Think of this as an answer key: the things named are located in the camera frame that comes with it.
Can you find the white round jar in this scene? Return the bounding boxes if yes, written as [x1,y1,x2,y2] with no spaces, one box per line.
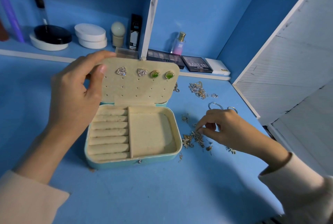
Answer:
[29,33,69,51]

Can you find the pink perfume bottle gold cap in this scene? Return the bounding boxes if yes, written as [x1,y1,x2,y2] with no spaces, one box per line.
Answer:
[170,32,186,56]

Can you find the black cosmetic box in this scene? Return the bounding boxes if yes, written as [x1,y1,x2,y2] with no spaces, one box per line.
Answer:
[129,14,143,51]

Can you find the black square eyeshadow palette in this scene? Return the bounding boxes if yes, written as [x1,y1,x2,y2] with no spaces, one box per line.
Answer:
[181,55,213,73]

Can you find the teal jewelry box beige lining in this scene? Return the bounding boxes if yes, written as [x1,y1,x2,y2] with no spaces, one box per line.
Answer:
[84,57,183,170]

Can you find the person's right forearm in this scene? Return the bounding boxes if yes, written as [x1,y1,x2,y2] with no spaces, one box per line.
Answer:
[251,138,333,224]

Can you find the white flat box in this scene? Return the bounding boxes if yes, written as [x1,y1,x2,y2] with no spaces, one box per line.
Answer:
[204,58,231,76]

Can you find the purple tube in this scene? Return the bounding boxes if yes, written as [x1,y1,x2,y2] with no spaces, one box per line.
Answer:
[0,0,25,43]

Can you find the pile of gold leaf earrings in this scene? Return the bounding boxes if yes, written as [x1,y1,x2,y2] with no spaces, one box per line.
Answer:
[182,130,206,149]

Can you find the white slatted cabinet door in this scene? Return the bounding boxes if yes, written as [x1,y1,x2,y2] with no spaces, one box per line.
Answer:
[232,0,333,177]

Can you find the tangled silver chain pile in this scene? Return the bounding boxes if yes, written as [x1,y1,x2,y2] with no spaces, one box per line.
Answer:
[189,81,218,100]

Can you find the person's left forearm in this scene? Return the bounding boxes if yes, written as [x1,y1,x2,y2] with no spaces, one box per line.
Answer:
[0,125,78,224]

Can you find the long dark eyeshadow palette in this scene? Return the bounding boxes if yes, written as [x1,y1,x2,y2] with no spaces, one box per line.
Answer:
[146,49,186,70]

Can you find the clear small makeup case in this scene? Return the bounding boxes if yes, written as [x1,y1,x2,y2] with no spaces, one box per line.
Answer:
[115,47,139,60]

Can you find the white round lidded container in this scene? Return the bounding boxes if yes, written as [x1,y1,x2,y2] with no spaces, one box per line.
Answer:
[78,37,108,49]
[74,23,106,42]

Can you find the black round compact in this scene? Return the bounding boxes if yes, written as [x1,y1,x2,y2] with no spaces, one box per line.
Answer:
[34,25,72,45]

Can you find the person's right hand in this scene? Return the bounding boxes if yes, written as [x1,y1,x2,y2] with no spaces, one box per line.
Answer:
[195,109,266,158]

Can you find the beige makeup sponge on stand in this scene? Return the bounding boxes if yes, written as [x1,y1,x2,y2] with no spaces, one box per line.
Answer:
[111,21,126,48]

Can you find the person's left hand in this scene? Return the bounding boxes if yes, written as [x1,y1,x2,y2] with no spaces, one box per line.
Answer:
[47,50,117,140]

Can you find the white shelf frame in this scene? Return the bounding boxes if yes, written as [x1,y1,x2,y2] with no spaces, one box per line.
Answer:
[0,0,231,81]

